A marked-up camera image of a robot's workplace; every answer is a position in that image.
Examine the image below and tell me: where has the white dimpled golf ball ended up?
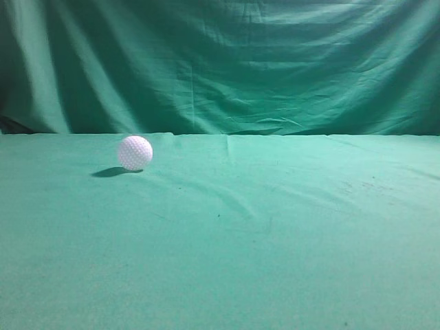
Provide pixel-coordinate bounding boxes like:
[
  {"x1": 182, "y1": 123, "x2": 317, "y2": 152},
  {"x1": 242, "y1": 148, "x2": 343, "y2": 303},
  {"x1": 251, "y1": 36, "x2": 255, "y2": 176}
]
[{"x1": 118, "y1": 135, "x2": 153, "y2": 171}]

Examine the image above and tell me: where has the green table cloth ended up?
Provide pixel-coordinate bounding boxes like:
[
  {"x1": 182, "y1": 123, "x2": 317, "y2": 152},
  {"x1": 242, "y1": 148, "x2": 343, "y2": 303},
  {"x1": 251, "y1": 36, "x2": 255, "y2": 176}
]
[{"x1": 1, "y1": 133, "x2": 439, "y2": 329}]

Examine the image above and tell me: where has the green backdrop curtain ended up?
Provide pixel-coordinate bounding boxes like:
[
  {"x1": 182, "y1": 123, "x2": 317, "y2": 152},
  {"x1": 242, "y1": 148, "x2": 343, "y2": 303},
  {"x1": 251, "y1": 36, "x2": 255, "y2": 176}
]
[{"x1": 1, "y1": 1, "x2": 439, "y2": 135}]

